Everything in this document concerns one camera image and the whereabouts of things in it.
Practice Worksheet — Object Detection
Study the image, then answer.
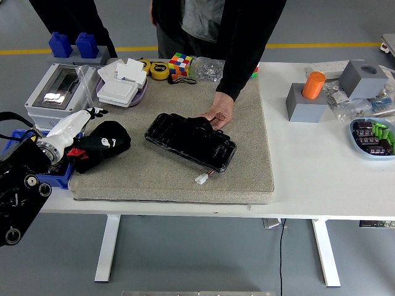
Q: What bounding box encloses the grey block with round hole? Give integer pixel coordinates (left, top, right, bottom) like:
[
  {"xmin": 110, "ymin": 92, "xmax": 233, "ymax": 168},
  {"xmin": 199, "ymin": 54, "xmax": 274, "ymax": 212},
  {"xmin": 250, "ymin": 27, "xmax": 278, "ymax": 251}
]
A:
[{"xmin": 339, "ymin": 60, "xmax": 389, "ymax": 99}]

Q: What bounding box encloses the person's left hand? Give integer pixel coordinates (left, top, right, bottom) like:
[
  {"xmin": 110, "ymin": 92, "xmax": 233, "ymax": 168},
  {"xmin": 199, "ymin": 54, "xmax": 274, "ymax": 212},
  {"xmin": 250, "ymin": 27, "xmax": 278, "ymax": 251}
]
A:
[{"xmin": 202, "ymin": 91, "xmax": 236, "ymax": 131}]

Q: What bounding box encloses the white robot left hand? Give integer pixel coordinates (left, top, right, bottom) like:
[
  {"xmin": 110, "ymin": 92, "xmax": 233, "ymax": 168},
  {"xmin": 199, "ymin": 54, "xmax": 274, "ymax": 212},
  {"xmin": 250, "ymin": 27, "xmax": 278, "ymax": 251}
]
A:
[{"xmin": 45, "ymin": 107, "xmax": 125, "ymax": 152}]

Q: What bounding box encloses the light blue bowl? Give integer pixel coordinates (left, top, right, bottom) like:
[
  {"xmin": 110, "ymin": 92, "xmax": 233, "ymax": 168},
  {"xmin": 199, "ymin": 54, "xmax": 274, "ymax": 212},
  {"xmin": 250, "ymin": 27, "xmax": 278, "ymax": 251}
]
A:
[{"xmin": 348, "ymin": 117, "xmax": 395, "ymax": 161}]

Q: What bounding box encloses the white wire connector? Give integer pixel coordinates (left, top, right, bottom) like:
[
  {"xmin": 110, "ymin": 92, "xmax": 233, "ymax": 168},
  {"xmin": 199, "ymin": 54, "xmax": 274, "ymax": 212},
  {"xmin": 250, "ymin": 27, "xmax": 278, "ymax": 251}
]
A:
[{"xmin": 194, "ymin": 171, "xmax": 215, "ymax": 185}]

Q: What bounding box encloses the yellow tape measure with strap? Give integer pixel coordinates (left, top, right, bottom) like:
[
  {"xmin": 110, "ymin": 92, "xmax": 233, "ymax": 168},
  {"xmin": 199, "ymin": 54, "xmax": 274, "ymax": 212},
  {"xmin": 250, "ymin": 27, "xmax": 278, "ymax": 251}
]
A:
[{"xmin": 149, "ymin": 60, "xmax": 198, "ymax": 86}]

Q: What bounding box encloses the clear plastic bag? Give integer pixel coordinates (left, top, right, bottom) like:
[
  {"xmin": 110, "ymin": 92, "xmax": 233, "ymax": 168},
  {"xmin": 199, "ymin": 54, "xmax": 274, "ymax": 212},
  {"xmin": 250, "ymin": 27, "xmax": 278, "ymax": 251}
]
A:
[{"xmin": 75, "ymin": 64, "xmax": 103, "ymax": 109}]

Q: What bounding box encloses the grey box under table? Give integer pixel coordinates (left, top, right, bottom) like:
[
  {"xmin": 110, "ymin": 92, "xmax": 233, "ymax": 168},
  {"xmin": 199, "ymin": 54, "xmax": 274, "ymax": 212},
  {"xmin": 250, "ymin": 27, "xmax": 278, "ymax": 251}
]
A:
[{"xmin": 262, "ymin": 217, "xmax": 288, "ymax": 229}]

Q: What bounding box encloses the black power cable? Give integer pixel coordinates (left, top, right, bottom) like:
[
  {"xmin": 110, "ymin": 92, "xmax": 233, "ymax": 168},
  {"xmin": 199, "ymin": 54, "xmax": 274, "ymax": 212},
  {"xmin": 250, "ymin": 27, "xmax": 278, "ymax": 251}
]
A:
[{"xmin": 278, "ymin": 218, "xmax": 286, "ymax": 296}]

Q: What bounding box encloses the person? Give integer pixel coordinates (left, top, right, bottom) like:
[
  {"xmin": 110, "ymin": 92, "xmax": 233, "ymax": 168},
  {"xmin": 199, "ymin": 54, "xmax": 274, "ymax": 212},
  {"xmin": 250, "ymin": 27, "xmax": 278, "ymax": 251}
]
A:
[
  {"xmin": 149, "ymin": 0, "xmax": 288, "ymax": 61},
  {"xmin": 29, "ymin": 0, "xmax": 119, "ymax": 59}
]

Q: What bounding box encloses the clear bag of metal parts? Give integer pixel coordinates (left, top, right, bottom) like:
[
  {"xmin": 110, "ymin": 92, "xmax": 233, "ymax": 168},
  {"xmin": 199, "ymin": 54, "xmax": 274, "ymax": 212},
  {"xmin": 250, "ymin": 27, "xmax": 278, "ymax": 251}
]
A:
[{"xmin": 326, "ymin": 92, "xmax": 374, "ymax": 123}]

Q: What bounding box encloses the grey block holder base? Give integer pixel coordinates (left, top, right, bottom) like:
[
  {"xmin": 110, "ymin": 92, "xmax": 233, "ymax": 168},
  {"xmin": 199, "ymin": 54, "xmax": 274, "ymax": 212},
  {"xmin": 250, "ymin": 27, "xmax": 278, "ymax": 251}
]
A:
[{"xmin": 46, "ymin": 45, "xmax": 111, "ymax": 66}]

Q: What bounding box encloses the black rag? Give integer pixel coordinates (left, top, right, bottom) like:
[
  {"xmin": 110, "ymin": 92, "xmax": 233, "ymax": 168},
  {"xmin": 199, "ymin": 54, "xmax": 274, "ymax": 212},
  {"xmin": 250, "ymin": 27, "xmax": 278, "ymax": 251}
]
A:
[{"xmin": 67, "ymin": 120, "xmax": 132, "ymax": 175}]

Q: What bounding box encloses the orange cylinder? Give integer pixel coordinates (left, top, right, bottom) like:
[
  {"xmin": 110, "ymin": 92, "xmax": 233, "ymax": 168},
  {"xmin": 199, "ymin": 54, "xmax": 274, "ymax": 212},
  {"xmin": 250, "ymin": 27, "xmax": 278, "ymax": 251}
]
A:
[{"xmin": 301, "ymin": 71, "xmax": 326, "ymax": 101}]

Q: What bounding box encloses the purple tray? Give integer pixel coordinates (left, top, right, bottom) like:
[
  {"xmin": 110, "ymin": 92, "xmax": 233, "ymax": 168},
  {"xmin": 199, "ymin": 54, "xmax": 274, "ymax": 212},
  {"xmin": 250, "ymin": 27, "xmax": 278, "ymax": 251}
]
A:
[{"xmin": 96, "ymin": 76, "xmax": 149, "ymax": 108}]

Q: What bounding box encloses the clear bag of screws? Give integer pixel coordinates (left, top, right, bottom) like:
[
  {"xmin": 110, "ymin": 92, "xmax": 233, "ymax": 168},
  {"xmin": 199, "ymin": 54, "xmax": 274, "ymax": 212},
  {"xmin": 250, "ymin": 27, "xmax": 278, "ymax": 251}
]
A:
[{"xmin": 188, "ymin": 56, "xmax": 225, "ymax": 83}]

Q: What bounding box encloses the black glossy panel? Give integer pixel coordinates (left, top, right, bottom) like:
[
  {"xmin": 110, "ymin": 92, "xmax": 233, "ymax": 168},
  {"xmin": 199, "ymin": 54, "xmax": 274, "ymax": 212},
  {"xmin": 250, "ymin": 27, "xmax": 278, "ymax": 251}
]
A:
[{"xmin": 144, "ymin": 112, "xmax": 238, "ymax": 175}]

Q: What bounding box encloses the white table leg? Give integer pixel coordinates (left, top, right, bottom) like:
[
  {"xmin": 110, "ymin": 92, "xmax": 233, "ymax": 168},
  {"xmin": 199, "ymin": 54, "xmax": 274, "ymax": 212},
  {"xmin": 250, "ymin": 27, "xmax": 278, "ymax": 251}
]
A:
[
  {"xmin": 94, "ymin": 215, "xmax": 122, "ymax": 283},
  {"xmin": 310, "ymin": 218, "xmax": 342, "ymax": 288}
]

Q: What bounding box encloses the blue plastic block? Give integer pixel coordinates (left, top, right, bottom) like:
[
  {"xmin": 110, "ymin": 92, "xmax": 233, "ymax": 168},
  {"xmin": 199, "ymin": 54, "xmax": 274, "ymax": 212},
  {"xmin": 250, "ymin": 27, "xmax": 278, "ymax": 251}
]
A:
[
  {"xmin": 75, "ymin": 31, "xmax": 100, "ymax": 59},
  {"xmin": 48, "ymin": 31, "xmax": 73, "ymax": 59}
]

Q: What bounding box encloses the grey electrical enclosure box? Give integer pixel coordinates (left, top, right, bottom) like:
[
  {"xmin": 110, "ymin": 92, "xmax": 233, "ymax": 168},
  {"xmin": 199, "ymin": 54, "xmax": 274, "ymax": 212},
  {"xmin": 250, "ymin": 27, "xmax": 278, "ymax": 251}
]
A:
[{"xmin": 24, "ymin": 63, "xmax": 101, "ymax": 130}]

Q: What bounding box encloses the clear bag of nuts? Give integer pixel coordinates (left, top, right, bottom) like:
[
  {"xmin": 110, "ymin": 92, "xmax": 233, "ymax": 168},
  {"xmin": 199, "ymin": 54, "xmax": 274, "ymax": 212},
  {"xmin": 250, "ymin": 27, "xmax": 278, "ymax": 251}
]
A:
[{"xmin": 322, "ymin": 78, "xmax": 349, "ymax": 102}]

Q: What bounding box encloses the white cart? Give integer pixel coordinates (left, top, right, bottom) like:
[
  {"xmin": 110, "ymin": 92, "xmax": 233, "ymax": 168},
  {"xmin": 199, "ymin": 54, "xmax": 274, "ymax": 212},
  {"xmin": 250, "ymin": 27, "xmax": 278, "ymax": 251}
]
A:
[{"xmin": 380, "ymin": 33, "xmax": 395, "ymax": 59}]

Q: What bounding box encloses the blue plastic bin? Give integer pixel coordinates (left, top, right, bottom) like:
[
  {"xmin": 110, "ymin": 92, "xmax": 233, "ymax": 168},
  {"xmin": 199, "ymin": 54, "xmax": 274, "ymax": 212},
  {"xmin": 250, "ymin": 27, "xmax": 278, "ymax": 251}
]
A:
[{"xmin": 1, "ymin": 129, "xmax": 85, "ymax": 189}]

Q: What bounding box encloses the black table control panel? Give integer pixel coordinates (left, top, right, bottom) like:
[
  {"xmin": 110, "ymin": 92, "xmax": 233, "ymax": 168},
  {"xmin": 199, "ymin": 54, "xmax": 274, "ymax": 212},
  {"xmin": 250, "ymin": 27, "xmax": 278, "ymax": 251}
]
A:
[{"xmin": 359, "ymin": 220, "xmax": 395, "ymax": 229}]

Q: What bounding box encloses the white switch box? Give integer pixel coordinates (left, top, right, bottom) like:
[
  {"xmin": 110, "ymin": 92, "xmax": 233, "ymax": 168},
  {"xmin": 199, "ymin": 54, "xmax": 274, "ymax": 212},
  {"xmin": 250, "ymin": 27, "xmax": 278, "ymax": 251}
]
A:
[
  {"xmin": 97, "ymin": 91, "xmax": 136, "ymax": 108},
  {"xmin": 101, "ymin": 78, "xmax": 139, "ymax": 100}
]

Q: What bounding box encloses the grey block with socket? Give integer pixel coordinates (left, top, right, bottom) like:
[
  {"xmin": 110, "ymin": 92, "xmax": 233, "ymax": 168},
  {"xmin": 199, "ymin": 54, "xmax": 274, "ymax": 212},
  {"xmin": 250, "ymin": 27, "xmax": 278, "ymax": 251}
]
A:
[{"xmin": 285, "ymin": 82, "xmax": 330, "ymax": 123}]

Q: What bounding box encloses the black cylindrical capacitor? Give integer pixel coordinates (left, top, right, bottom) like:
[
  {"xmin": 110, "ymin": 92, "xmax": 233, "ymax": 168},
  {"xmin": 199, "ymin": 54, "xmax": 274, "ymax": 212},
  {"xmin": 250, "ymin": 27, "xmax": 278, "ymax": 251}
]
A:
[{"xmin": 51, "ymin": 160, "xmax": 71, "ymax": 177}]

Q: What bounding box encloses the grey-brown mat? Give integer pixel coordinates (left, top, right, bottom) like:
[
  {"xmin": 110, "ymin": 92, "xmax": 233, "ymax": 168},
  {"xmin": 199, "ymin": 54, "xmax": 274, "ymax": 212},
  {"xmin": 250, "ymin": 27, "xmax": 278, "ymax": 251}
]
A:
[{"xmin": 68, "ymin": 58, "xmax": 275, "ymax": 205}]

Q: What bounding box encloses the clear bag of blue resistors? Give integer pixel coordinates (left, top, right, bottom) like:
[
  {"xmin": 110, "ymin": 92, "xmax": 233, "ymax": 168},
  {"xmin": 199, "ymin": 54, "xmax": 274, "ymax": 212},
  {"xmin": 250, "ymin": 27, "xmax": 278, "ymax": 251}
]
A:
[{"xmin": 367, "ymin": 88, "xmax": 395, "ymax": 117}]

